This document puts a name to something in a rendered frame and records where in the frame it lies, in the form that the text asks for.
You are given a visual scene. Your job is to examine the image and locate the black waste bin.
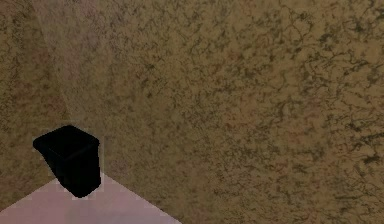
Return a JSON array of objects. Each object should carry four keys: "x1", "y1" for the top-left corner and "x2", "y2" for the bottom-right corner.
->
[{"x1": 32, "y1": 124, "x2": 102, "y2": 199}]

